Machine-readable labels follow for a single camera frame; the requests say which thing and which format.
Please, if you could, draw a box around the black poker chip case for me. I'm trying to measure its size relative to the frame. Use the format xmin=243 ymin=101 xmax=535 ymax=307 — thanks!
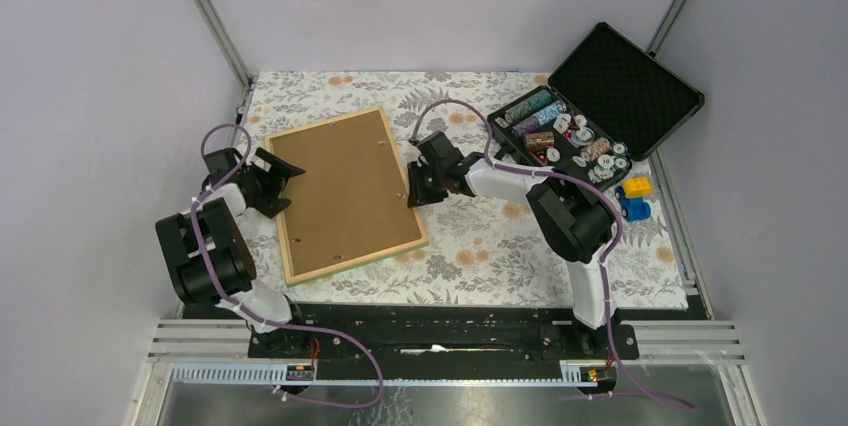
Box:
xmin=487 ymin=22 xmax=705 ymax=190

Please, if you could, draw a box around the brown backing board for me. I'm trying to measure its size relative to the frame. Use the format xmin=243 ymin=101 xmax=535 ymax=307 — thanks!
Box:
xmin=270 ymin=111 xmax=423 ymax=279

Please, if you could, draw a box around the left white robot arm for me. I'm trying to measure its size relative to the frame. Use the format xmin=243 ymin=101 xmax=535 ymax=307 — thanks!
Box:
xmin=155 ymin=148 xmax=311 ymax=357

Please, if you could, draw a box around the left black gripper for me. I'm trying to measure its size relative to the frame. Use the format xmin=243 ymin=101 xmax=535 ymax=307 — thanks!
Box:
xmin=241 ymin=148 xmax=305 ymax=217

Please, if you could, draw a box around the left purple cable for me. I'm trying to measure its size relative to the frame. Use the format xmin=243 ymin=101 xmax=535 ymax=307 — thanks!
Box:
xmin=190 ymin=123 xmax=386 ymax=410

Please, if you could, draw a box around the wooden picture frame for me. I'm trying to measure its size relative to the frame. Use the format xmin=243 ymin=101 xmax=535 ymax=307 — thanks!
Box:
xmin=263 ymin=105 xmax=431 ymax=288

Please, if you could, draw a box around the blue toy block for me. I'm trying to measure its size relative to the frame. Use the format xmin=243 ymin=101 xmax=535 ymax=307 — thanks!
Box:
xmin=614 ymin=186 xmax=652 ymax=222

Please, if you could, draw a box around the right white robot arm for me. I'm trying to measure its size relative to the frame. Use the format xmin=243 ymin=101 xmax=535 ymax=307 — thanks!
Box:
xmin=407 ymin=131 xmax=619 ymax=358

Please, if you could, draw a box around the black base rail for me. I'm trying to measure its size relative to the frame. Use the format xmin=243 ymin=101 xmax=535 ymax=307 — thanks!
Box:
xmin=248 ymin=303 xmax=640 ymax=381

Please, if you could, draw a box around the yellow toy block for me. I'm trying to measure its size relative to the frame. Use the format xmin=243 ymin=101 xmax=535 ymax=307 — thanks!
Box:
xmin=621 ymin=177 xmax=654 ymax=199

